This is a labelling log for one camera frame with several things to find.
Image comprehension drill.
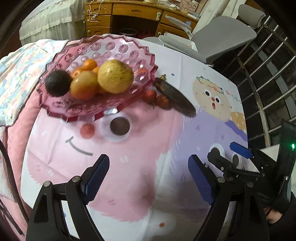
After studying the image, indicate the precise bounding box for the overripe black banana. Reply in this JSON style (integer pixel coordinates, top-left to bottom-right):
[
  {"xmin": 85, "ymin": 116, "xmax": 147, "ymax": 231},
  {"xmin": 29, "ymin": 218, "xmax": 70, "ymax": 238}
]
[{"xmin": 154, "ymin": 75, "xmax": 196, "ymax": 118}]

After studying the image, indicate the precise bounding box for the red apple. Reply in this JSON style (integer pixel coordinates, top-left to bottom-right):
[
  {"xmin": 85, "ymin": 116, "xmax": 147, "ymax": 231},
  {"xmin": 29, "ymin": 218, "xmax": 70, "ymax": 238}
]
[{"xmin": 70, "ymin": 70, "xmax": 99, "ymax": 101}]

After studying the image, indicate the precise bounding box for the dark avocado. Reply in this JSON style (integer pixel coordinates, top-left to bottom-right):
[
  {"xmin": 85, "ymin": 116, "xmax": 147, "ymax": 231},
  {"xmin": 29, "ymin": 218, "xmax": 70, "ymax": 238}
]
[{"xmin": 45, "ymin": 70, "xmax": 72, "ymax": 97}]

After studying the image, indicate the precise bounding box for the yellow pear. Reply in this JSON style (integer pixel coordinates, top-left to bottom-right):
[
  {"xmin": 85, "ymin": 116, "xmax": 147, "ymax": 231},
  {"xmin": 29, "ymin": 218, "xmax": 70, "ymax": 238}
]
[{"xmin": 97, "ymin": 59, "xmax": 134, "ymax": 94}]

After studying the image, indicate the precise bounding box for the small mandarin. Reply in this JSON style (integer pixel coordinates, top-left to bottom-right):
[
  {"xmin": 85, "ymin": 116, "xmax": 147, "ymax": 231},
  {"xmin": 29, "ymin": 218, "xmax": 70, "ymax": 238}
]
[
  {"xmin": 92, "ymin": 66, "xmax": 100, "ymax": 74},
  {"xmin": 70, "ymin": 67, "xmax": 85, "ymax": 79}
]

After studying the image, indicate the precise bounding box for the large orange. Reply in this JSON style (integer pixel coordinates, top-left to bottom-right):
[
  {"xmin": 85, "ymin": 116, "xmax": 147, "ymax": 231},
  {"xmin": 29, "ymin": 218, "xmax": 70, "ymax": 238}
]
[{"xmin": 82, "ymin": 59, "xmax": 97, "ymax": 71}]

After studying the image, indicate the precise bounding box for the operator right hand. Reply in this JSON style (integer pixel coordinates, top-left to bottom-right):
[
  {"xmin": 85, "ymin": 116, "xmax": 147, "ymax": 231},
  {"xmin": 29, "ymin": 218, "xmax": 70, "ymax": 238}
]
[{"xmin": 263, "ymin": 207, "xmax": 289, "ymax": 225}]

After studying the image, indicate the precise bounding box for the cartoon monster tablecloth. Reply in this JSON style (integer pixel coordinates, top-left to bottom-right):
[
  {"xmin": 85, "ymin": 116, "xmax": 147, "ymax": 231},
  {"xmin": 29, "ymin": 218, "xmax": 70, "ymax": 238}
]
[{"xmin": 21, "ymin": 41, "xmax": 247, "ymax": 240}]

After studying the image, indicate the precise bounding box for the metal window grille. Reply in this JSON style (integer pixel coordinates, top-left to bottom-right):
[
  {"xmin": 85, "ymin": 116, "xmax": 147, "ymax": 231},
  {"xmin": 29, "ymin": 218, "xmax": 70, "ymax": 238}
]
[{"xmin": 214, "ymin": 16, "xmax": 295, "ymax": 148}]

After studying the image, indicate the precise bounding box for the pink quilt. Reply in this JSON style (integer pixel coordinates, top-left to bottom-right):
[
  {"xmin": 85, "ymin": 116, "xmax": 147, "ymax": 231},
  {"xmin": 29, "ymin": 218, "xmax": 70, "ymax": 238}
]
[{"xmin": 1, "ymin": 90, "xmax": 40, "ymax": 240}]

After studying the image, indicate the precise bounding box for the grey office chair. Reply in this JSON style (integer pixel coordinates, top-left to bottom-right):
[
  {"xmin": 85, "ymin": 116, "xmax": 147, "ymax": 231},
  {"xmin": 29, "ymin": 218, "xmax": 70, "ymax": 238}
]
[{"xmin": 144, "ymin": 4, "xmax": 265, "ymax": 65}]

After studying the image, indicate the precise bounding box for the pink plastic fruit bowl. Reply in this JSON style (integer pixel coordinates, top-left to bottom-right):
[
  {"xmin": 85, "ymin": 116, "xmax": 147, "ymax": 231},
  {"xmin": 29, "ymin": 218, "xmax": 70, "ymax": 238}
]
[{"xmin": 37, "ymin": 34, "xmax": 158, "ymax": 122}]

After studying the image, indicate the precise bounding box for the pastel patterned blanket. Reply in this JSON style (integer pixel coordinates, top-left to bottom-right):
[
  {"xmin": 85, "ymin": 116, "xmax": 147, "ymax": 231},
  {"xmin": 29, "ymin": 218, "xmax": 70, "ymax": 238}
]
[{"xmin": 0, "ymin": 39, "xmax": 68, "ymax": 126}]

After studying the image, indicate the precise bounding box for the white tray with snacks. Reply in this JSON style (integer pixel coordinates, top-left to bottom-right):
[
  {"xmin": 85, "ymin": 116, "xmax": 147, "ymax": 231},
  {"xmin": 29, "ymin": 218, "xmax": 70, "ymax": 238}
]
[{"xmin": 164, "ymin": 33, "xmax": 197, "ymax": 51}]

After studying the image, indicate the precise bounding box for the white floral curtain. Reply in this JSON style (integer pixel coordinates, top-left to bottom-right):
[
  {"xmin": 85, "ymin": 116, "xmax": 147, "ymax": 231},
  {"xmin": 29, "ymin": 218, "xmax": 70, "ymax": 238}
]
[{"xmin": 192, "ymin": 0, "xmax": 246, "ymax": 34}]

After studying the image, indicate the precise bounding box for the black waste bin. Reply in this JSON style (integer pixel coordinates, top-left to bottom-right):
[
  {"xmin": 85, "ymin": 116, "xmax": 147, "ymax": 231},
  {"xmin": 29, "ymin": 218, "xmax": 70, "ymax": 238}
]
[{"xmin": 119, "ymin": 28, "xmax": 137, "ymax": 37}]

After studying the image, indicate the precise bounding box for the lace covered piano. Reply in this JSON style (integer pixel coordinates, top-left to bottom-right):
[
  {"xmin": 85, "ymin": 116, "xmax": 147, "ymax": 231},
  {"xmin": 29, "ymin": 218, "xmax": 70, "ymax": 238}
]
[{"xmin": 19, "ymin": 0, "xmax": 87, "ymax": 45}]

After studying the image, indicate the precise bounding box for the wooden desk with drawers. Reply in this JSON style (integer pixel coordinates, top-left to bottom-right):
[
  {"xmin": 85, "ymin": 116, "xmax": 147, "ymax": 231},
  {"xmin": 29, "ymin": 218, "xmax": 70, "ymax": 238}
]
[{"xmin": 85, "ymin": 1, "xmax": 198, "ymax": 39}]

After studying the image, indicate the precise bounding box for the black cable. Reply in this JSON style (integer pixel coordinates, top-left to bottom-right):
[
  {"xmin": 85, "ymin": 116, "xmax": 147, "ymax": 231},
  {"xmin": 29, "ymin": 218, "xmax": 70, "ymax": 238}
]
[{"xmin": 0, "ymin": 138, "xmax": 30, "ymax": 224}]

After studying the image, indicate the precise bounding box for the white charger cable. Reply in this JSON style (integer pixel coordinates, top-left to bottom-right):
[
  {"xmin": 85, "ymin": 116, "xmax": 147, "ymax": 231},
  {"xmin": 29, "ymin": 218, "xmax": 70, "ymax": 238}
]
[{"xmin": 87, "ymin": 0, "xmax": 105, "ymax": 23}]

